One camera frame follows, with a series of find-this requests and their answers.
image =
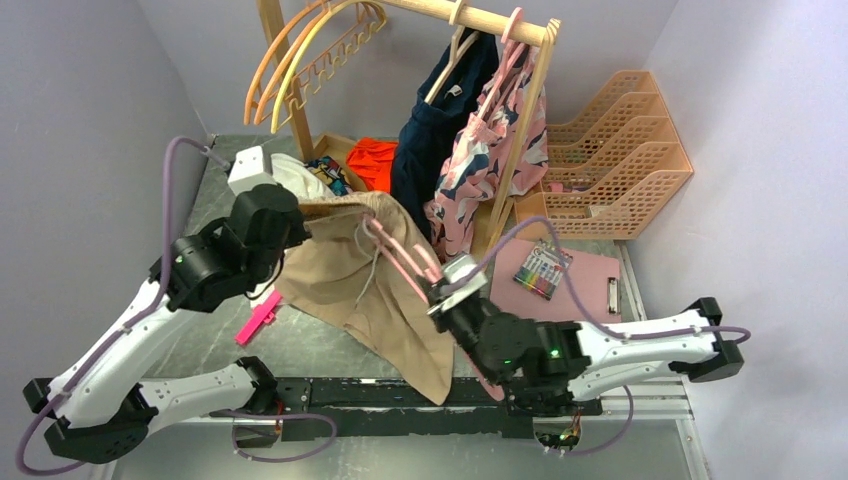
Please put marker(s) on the pink notched hanger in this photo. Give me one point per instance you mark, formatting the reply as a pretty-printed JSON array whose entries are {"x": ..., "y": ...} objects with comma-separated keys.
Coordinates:
[{"x": 418, "y": 271}]

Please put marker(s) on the pink hanger with garment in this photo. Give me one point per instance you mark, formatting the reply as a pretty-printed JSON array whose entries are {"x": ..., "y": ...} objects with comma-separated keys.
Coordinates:
[{"x": 512, "y": 52}]

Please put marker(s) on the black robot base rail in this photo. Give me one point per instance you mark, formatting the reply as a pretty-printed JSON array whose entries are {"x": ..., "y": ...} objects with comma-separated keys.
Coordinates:
[{"x": 363, "y": 407}]

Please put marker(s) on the beige drawstring shorts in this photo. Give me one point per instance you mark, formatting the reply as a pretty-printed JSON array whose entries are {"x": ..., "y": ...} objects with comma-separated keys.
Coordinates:
[{"x": 340, "y": 277}]

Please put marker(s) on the colourful patterned garment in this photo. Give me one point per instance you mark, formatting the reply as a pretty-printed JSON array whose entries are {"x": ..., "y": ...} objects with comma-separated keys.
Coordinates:
[{"x": 332, "y": 175}]

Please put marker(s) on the white garment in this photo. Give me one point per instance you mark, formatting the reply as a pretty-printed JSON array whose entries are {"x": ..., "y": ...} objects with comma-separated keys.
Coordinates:
[{"x": 292, "y": 174}]

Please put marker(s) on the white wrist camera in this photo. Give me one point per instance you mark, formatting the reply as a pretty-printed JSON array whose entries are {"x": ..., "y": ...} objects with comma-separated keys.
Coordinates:
[
  {"x": 251, "y": 167},
  {"x": 461, "y": 277}
]

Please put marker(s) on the navy blue hanging garment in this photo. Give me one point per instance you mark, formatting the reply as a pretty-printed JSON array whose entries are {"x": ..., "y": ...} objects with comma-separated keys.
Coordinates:
[{"x": 427, "y": 138}]

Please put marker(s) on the peach mesh file organizer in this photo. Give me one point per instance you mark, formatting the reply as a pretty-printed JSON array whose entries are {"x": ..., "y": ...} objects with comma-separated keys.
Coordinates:
[{"x": 614, "y": 167}]

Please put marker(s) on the pink shark print garment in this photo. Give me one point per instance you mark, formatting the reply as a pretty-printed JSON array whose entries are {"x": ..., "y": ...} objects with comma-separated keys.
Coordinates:
[{"x": 473, "y": 173}]

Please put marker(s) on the orange mesh garment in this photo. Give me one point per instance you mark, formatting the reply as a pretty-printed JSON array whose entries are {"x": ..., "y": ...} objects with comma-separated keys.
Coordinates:
[{"x": 372, "y": 160}]

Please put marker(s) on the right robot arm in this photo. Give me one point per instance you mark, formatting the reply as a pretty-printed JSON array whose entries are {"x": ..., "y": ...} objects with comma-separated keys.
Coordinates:
[{"x": 549, "y": 368}]

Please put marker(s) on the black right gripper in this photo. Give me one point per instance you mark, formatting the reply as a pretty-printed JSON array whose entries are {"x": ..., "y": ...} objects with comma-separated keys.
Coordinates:
[{"x": 440, "y": 318}]

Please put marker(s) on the peach notched hanger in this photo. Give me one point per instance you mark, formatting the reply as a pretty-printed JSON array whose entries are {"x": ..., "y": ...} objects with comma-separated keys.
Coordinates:
[{"x": 369, "y": 19}]

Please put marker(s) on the marker pen set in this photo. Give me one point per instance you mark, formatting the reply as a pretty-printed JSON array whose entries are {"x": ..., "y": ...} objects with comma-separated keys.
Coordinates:
[{"x": 543, "y": 269}]

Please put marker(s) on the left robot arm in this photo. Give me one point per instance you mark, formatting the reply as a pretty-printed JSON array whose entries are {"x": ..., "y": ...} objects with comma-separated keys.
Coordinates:
[{"x": 103, "y": 407}]

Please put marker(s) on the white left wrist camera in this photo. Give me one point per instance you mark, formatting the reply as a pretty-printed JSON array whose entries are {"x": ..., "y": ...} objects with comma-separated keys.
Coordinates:
[{"x": 251, "y": 167}]

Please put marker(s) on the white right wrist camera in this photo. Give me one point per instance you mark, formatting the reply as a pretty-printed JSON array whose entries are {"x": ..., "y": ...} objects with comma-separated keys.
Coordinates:
[{"x": 461, "y": 277}]

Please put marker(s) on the wooden clothes rack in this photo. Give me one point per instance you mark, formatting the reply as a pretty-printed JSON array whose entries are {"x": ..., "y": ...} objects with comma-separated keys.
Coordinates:
[{"x": 282, "y": 35}]

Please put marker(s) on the cream hanger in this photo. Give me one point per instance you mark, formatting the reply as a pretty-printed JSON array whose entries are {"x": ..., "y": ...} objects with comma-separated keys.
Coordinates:
[{"x": 460, "y": 43}]

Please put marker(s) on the yellow hanger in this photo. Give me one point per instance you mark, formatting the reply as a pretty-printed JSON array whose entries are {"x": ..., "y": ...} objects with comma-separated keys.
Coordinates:
[{"x": 291, "y": 72}]

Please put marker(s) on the pink clothes clip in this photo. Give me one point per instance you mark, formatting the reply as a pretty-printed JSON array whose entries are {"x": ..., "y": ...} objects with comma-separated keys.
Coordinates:
[{"x": 263, "y": 314}]

